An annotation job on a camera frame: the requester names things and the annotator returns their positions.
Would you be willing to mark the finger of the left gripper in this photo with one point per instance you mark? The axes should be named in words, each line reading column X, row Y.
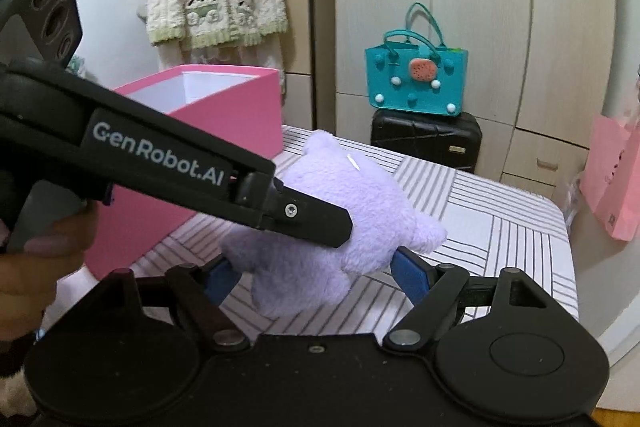
column 283, row 210

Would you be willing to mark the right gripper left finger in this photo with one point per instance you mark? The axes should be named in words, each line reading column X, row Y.
column 196, row 294

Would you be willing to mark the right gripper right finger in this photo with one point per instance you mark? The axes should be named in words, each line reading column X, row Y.
column 433, row 291

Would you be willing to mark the purple plush toy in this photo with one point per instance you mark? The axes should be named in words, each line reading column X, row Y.
column 291, row 275

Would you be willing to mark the person hand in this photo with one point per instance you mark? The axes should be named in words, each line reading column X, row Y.
column 29, row 277

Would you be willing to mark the striped tablecloth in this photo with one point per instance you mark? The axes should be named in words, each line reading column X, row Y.
column 490, row 226

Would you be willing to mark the black suitcase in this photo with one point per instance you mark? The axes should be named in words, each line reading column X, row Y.
column 450, row 141

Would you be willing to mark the teal felt handbag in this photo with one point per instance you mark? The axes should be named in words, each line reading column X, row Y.
column 408, row 72

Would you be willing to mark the pink tote bag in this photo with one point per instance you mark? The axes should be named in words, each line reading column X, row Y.
column 610, row 183

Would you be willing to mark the beige wardrobe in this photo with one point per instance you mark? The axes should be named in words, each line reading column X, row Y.
column 537, row 75

